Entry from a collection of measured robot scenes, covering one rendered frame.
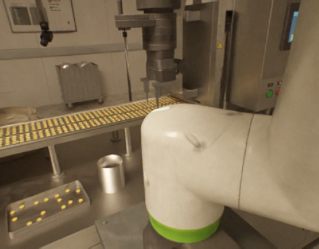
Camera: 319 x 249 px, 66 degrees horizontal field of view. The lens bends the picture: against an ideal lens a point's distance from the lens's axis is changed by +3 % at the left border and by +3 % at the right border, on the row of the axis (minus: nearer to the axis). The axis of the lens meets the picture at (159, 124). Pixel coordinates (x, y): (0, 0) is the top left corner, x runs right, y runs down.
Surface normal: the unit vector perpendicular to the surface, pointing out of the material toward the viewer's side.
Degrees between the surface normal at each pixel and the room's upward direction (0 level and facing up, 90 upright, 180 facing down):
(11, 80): 90
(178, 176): 97
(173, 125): 19
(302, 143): 115
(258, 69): 90
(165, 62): 70
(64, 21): 90
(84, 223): 0
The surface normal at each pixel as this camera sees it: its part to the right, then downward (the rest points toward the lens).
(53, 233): -0.04, -0.92
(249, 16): -0.87, 0.22
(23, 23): 0.48, 0.33
